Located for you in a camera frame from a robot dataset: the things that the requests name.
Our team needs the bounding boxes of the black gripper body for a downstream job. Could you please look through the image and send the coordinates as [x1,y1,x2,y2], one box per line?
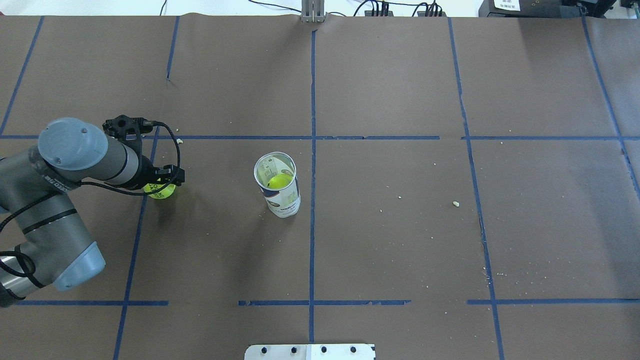
[131,155,163,190]

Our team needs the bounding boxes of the yellow tennis ball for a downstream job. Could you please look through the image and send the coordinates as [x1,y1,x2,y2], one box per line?
[142,183,176,199]

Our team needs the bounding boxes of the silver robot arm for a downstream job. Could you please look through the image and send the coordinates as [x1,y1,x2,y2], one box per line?
[0,115,185,308]

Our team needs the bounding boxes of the clear tennis ball can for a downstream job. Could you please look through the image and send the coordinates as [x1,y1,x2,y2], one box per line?
[253,152,302,219]

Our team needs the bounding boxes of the tennis ball inside can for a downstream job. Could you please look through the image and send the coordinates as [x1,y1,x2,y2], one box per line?
[267,173,293,191]

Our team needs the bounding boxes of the black computer box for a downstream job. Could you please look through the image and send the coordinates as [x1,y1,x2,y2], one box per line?
[478,0,616,19]

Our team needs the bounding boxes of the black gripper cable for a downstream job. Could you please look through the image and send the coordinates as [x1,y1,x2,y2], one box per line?
[75,120,182,197]

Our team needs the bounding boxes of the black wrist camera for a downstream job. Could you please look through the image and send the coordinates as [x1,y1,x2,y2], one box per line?
[102,114,150,142]

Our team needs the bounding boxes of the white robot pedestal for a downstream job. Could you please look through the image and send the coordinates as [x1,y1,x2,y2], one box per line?
[244,342,377,360]

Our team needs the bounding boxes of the aluminium frame post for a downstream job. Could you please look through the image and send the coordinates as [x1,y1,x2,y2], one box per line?
[301,0,327,23]

